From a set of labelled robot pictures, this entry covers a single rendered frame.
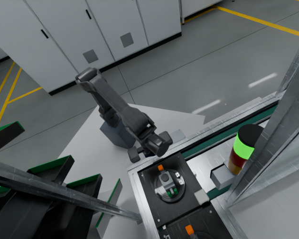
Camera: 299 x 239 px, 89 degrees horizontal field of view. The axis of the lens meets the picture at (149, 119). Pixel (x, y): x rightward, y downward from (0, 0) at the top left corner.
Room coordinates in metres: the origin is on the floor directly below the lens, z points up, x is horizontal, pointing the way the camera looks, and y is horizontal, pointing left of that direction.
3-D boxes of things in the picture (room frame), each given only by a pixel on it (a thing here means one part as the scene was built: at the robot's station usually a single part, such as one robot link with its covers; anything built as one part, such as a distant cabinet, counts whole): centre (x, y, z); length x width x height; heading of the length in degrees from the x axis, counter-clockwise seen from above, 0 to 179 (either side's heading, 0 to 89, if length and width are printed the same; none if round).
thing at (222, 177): (0.10, -0.16, 1.29); 0.12 x 0.05 x 0.25; 94
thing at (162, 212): (0.21, 0.04, 0.96); 0.24 x 0.24 x 0.02; 4
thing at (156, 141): (0.29, 0.02, 1.27); 0.12 x 0.08 x 0.11; 26
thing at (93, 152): (0.59, 0.23, 0.84); 0.90 x 0.70 x 0.03; 47
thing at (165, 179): (0.20, 0.03, 1.06); 0.08 x 0.04 x 0.07; 4
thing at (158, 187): (0.21, 0.04, 0.98); 0.14 x 0.14 x 0.02
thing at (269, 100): (0.38, -0.23, 0.91); 0.89 x 0.06 x 0.11; 94
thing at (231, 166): (0.10, -0.16, 1.28); 0.05 x 0.05 x 0.05
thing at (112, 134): (0.63, 0.19, 0.96); 0.14 x 0.14 x 0.20; 47
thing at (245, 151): (0.10, -0.16, 1.38); 0.05 x 0.05 x 0.05
